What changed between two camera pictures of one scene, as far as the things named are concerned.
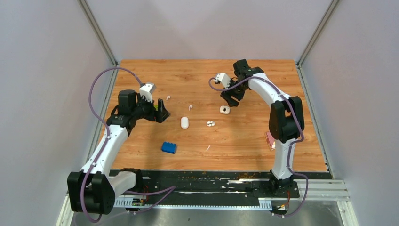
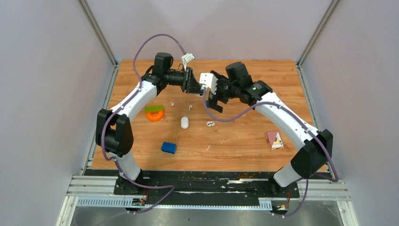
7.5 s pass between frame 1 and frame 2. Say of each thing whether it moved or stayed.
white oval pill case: stayed
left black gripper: moved
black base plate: stayed
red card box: stayed
